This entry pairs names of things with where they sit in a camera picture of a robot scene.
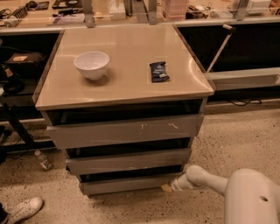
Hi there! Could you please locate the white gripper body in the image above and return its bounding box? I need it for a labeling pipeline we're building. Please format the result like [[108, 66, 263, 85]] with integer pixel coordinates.
[[170, 173, 193, 192]]

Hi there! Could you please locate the grey drawer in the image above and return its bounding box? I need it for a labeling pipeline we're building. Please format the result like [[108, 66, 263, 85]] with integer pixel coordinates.
[[66, 148, 191, 175], [46, 114, 204, 149], [79, 164, 182, 195]]

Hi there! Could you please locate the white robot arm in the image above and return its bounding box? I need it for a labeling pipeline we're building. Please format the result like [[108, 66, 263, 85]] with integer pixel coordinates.
[[162, 165, 280, 224]]

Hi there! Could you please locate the grey drawer cabinet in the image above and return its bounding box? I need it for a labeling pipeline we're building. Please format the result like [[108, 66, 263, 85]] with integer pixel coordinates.
[[32, 24, 217, 182]]

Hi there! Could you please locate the dark blue snack packet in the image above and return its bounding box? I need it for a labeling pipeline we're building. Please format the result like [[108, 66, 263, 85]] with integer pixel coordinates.
[[150, 61, 170, 83]]

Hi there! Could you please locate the plastic water bottle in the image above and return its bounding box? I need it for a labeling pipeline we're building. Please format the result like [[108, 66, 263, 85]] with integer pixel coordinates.
[[34, 150, 53, 171]]

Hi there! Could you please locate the black stand leg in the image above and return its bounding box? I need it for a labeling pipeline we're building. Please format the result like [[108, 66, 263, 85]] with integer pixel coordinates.
[[0, 104, 55, 153]]

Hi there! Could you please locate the white bowl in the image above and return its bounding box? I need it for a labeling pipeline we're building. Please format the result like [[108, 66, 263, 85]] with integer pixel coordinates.
[[73, 52, 110, 81]]

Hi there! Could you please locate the white sneaker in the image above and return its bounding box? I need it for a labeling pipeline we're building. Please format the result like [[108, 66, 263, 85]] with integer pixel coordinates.
[[0, 197, 44, 224]]

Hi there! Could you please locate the white stick with black tip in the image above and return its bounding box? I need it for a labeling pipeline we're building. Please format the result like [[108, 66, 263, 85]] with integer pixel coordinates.
[[206, 24, 236, 73]]

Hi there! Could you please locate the pink stacked container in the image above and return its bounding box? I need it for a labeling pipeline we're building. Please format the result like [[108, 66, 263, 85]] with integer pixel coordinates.
[[161, 0, 188, 21]]

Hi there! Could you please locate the white box on bench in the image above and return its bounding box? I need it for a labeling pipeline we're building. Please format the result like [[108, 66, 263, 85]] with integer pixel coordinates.
[[108, 0, 126, 20]]

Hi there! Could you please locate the black box with label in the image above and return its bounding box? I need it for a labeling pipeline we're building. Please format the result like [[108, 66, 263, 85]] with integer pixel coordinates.
[[4, 52, 45, 69]]

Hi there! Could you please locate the black floor cable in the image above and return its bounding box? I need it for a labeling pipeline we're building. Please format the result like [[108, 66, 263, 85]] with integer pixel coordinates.
[[227, 98, 263, 107]]

